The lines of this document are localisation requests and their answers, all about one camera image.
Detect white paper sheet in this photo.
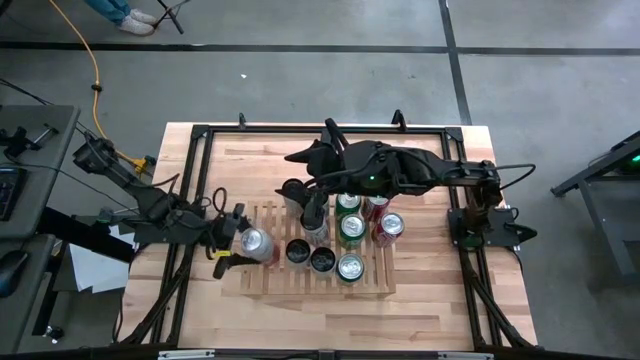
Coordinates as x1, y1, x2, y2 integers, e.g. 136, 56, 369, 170
67, 223, 132, 295

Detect white and pink can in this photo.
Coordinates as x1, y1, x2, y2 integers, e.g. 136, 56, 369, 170
240, 227, 281, 266

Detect black tripod legs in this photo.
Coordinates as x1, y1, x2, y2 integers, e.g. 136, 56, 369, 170
152, 0, 192, 35

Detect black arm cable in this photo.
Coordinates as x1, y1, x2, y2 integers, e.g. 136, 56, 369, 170
212, 186, 229, 217
302, 149, 381, 194

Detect wooden slatted shelf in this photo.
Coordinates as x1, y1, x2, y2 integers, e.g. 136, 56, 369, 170
240, 198, 397, 297

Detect grey metal stand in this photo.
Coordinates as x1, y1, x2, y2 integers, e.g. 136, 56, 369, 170
549, 130, 640, 294

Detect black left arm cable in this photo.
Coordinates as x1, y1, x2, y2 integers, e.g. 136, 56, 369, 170
212, 186, 229, 217

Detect yellow power cable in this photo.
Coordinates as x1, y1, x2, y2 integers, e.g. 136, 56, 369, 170
48, 0, 150, 174

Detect black keyboard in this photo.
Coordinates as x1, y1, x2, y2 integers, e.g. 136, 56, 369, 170
0, 167, 27, 223

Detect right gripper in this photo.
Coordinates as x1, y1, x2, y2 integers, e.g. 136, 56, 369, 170
274, 118, 364, 231

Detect silver bracket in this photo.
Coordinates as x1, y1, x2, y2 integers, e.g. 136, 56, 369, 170
437, 351, 494, 360
158, 349, 216, 360

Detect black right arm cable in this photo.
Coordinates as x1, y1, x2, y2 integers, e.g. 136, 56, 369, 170
302, 149, 381, 194

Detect person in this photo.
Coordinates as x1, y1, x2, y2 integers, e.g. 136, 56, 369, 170
82, 0, 157, 37

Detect black beam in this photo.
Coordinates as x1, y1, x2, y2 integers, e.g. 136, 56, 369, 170
38, 205, 137, 265

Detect green soda can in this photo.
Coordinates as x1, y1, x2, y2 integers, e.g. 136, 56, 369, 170
335, 252, 366, 286
337, 213, 368, 250
334, 192, 363, 219

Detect black metal table frame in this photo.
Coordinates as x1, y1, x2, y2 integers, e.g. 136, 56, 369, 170
114, 122, 539, 351

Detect red soda can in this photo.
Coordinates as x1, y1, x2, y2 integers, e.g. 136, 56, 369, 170
370, 212, 406, 249
361, 195, 391, 221

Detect black computer mouse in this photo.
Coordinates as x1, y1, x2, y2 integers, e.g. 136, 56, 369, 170
0, 248, 30, 300

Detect black clamp tool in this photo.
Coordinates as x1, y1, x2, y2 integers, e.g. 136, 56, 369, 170
0, 124, 60, 160

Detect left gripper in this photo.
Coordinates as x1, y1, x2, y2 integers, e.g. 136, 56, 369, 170
212, 201, 262, 280

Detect grey desk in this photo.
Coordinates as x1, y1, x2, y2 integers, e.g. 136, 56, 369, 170
0, 103, 81, 354

